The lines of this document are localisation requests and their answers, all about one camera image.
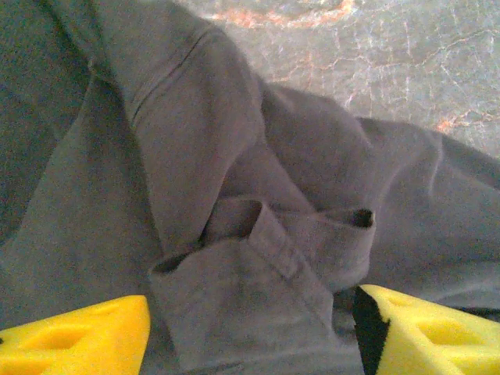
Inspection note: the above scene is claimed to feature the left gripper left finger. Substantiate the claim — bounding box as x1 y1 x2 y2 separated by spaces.
0 295 152 375

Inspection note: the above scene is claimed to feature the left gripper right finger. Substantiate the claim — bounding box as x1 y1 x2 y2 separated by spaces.
351 284 500 375

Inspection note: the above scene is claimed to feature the dark grey t-shirt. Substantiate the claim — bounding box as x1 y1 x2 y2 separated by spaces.
0 0 500 375

